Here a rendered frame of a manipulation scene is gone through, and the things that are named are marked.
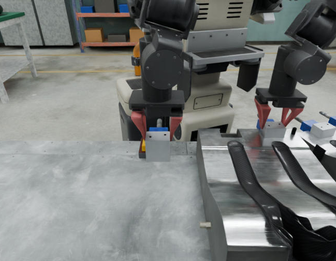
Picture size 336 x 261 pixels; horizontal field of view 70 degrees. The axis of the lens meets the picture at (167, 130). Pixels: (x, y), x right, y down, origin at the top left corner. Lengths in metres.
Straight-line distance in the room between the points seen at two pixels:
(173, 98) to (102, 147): 0.37
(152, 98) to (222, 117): 0.56
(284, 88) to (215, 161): 0.23
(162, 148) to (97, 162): 0.27
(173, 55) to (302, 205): 0.30
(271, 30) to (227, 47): 5.53
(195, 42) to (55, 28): 5.26
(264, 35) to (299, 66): 5.83
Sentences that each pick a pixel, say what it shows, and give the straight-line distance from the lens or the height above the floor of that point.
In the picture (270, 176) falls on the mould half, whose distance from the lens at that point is 0.55.
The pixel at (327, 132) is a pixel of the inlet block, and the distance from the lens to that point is 0.81.
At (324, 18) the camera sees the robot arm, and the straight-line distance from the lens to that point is 0.61.
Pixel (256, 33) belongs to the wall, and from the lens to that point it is 6.27.
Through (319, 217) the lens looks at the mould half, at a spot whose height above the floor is 0.93.
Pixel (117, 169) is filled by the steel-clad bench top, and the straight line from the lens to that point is 0.67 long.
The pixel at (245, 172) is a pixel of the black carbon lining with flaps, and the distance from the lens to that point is 0.55.
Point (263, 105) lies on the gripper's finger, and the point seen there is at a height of 0.98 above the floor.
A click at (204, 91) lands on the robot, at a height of 0.88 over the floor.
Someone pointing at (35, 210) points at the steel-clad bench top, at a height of 0.80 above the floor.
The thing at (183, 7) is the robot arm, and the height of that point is 1.20.
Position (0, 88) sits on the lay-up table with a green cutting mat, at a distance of 3.44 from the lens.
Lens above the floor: 1.22
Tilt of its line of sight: 31 degrees down
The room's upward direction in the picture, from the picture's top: straight up
